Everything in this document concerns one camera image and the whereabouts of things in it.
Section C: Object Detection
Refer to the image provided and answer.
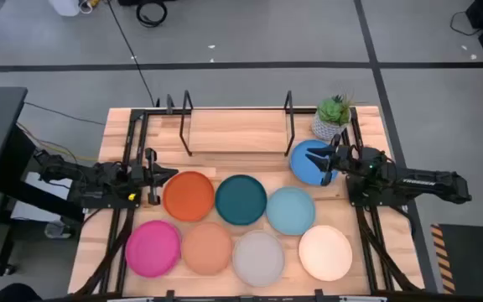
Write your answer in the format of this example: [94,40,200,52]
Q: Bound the coiled black cable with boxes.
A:
[135,1,169,29]

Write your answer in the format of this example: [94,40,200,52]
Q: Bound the orange-red plate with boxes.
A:
[162,170,216,223]

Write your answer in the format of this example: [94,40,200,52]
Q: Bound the black table frame rails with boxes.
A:
[71,107,425,302]

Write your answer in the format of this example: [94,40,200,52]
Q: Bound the long thin black cable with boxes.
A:
[106,0,158,108]

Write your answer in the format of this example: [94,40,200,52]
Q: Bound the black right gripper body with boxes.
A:
[322,134,345,186]

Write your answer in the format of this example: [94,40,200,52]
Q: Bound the light grey plate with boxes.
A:
[231,229,286,289]

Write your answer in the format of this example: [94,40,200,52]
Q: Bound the thin yellow cable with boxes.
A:
[17,121,100,163]

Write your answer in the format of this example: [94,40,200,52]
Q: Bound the black dish rack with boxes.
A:
[178,89,296,159]

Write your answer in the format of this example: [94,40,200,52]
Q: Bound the green plant in patterned pot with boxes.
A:
[310,92,358,142]

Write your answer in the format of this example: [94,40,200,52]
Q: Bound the cream plate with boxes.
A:
[298,224,354,283]

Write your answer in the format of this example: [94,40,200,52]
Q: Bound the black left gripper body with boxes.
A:
[143,147,161,206]

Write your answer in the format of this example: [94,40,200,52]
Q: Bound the pink plate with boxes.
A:
[124,219,182,279]

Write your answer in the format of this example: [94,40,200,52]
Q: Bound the white container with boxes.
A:
[48,0,82,18]

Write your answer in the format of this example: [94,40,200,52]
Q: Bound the black mat with hazard stripes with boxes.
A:
[429,223,483,294]

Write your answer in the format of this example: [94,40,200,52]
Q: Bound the light blue plate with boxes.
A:
[265,185,317,237]

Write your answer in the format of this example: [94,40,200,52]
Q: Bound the dark teal plate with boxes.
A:
[215,174,268,227]

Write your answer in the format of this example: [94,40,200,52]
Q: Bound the peach plate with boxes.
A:
[180,221,234,277]

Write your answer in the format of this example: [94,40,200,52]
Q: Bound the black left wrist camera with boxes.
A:
[128,164,144,185]

